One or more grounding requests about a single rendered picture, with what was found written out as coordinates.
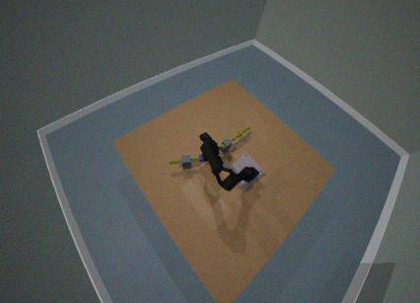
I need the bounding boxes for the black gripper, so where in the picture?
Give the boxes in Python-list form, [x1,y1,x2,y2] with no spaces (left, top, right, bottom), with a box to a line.
[215,150,224,165]

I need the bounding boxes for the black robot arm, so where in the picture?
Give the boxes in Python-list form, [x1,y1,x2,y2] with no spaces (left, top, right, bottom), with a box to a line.
[199,132,259,191]

